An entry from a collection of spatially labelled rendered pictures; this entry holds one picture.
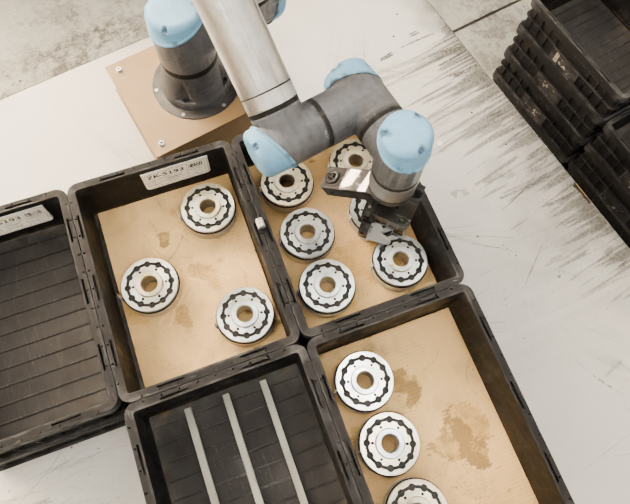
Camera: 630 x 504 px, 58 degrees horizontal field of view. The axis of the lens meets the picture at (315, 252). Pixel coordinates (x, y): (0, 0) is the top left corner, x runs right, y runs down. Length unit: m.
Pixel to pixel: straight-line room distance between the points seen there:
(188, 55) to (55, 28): 1.49
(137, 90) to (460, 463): 0.98
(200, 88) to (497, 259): 0.72
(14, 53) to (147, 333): 1.71
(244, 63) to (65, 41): 1.82
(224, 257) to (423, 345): 0.40
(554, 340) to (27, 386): 1.01
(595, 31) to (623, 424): 1.20
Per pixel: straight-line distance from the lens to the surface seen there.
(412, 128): 0.79
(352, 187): 0.96
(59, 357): 1.12
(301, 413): 1.03
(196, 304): 1.07
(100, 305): 1.00
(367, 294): 1.07
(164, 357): 1.06
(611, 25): 2.08
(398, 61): 1.50
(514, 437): 1.07
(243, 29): 0.78
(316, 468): 1.03
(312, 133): 0.80
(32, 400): 1.12
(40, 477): 1.24
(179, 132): 1.26
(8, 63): 2.58
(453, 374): 1.08
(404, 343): 1.06
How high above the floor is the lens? 1.86
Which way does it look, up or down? 70 degrees down
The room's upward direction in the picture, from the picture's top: 7 degrees clockwise
